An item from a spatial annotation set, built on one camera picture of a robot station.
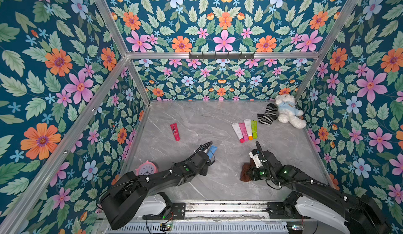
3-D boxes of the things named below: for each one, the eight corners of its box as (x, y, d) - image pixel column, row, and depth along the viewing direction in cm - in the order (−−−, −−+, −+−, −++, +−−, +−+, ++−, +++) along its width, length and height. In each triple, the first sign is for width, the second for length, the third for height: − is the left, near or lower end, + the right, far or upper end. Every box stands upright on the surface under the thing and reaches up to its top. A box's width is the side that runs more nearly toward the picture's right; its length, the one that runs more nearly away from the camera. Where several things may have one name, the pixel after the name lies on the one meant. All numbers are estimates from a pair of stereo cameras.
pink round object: (137, 175, 87) (134, 173, 84) (141, 163, 91) (138, 160, 88) (156, 175, 87) (154, 173, 84) (159, 163, 91) (157, 160, 88)
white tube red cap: (240, 143, 99) (240, 141, 97) (231, 125, 108) (232, 123, 107) (246, 142, 100) (246, 140, 98) (237, 124, 109) (237, 122, 107)
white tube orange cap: (246, 140, 100) (247, 138, 99) (243, 121, 110) (244, 119, 109) (253, 140, 100) (254, 138, 99) (249, 121, 110) (250, 119, 109)
